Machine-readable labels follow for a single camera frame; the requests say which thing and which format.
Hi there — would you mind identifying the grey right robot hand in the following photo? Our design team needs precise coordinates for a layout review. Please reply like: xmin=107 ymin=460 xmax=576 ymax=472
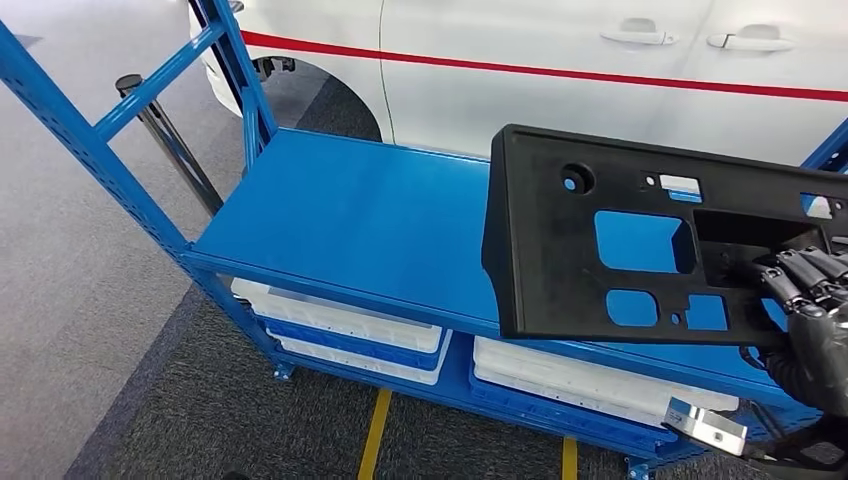
xmin=755 ymin=245 xmax=848 ymax=420

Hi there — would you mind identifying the black plastic car part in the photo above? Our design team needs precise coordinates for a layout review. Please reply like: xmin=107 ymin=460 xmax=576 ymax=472
xmin=481 ymin=123 xmax=848 ymax=349

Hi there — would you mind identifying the blue metal shelf rack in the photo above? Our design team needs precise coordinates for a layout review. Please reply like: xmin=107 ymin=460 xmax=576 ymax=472
xmin=0 ymin=0 xmax=848 ymax=480

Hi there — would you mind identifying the white car red stripe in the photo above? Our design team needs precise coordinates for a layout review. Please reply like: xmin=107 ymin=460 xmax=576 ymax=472
xmin=187 ymin=0 xmax=848 ymax=167

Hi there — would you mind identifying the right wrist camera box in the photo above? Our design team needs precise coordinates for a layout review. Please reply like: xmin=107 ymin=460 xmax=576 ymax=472
xmin=662 ymin=396 xmax=751 ymax=458

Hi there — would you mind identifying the white car door handle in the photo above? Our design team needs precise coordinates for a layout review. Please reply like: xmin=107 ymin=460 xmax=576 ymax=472
xmin=599 ymin=18 xmax=680 ymax=48
xmin=705 ymin=25 xmax=796 ymax=54

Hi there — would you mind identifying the chrome stanchion post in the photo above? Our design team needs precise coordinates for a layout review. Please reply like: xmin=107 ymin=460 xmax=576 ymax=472
xmin=114 ymin=74 xmax=225 ymax=219

